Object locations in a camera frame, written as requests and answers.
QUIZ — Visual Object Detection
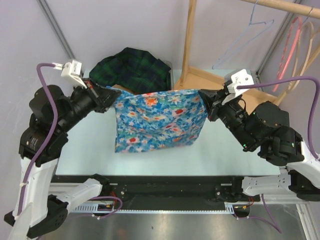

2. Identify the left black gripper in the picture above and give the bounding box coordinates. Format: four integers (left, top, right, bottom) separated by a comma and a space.
58, 75, 122, 131

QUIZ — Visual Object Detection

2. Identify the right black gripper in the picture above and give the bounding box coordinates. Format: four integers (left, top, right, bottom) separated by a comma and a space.
200, 86, 257, 150

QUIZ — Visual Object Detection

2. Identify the blue floral skirt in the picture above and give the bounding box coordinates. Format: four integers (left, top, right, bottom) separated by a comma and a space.
113, 89, 208, 153

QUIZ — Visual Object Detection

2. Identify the beige wooden hanger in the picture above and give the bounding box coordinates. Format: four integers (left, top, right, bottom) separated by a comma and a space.
274, 21, 320, 106

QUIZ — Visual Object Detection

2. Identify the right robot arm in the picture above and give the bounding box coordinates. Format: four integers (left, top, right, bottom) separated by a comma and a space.
198, 89, 320, 202

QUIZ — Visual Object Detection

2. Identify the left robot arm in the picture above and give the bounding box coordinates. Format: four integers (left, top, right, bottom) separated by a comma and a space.
4, 83, 122, 240

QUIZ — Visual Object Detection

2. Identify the pink plastic hanger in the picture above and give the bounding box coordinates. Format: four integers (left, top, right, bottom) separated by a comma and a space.
276, 16, 303, 81

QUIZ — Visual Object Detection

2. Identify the tan folded garment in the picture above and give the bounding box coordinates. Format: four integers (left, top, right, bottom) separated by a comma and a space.
112, 84, 134, 94

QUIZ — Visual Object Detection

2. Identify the wooden clothes rack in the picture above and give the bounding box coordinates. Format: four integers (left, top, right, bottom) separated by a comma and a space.
173, 0, 320, 106

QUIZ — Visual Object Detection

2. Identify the green plaid garment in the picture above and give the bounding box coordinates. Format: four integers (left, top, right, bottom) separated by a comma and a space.
89, 47, 171, 94

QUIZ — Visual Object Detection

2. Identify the clear plastic tray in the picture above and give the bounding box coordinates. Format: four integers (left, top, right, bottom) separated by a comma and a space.
164, 60, 175, 90

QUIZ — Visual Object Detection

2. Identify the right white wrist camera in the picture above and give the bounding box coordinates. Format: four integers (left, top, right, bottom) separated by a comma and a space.
222, 69, 254, 105

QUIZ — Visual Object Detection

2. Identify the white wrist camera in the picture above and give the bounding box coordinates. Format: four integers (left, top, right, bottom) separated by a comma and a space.
52, 59, 87, 89
222, 69, 254, 105

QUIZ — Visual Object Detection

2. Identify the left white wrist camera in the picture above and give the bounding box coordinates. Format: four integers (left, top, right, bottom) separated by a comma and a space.
52, 59, 87, 89

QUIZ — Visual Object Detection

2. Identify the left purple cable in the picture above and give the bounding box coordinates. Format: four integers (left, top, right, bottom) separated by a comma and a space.
17, 62, 125, 222

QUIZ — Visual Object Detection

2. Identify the purple cable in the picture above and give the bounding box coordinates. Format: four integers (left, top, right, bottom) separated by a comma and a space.
17, 62, 125, 222
236, 76, 320, 235

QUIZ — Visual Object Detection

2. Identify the blue wire hanger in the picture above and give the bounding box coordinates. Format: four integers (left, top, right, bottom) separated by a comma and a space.
211, 0, 275, 70

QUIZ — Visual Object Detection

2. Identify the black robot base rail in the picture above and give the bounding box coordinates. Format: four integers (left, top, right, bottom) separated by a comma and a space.
49, 174, 261, 221

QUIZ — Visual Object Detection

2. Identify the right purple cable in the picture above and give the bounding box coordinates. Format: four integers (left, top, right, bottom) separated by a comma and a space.
236, 76, 320, 235

